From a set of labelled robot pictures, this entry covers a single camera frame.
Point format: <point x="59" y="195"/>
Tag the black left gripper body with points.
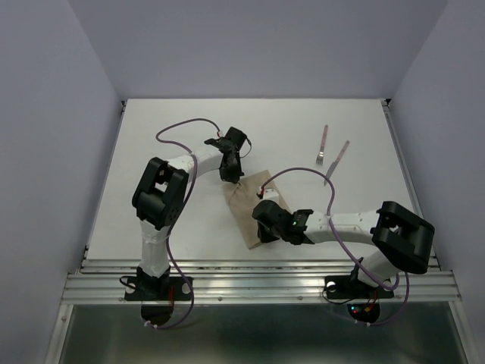
<point x="236" y="154"/>

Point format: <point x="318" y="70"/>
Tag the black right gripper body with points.
<point x="279" y="233"/>

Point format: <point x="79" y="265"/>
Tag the beige cloth napkin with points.
<point x="241" y="199"/>

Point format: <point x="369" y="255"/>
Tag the pink handled fork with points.
<point x="320" y="156"/>

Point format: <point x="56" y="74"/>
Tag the pink handled knife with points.
<point x="334" y="164"/>

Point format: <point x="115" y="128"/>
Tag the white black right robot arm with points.
<point x="381" y="243"/>

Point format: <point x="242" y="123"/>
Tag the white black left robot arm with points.
<point x="160" y="198"/>

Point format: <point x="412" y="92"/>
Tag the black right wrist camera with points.
<point x="268" y="212"/>

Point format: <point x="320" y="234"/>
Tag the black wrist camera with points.
<point x="268" y="212"/>
<point x="236" y="137"/>

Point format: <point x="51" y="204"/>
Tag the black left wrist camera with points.
<point x="236" y="137"/>

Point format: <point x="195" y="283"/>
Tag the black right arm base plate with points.
<point x="340" y="287"/>

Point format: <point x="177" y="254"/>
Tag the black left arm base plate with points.
<point x="174" y="289"/>

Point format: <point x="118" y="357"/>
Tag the aluminium front mounting rail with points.
<point x="246" y="282"/>

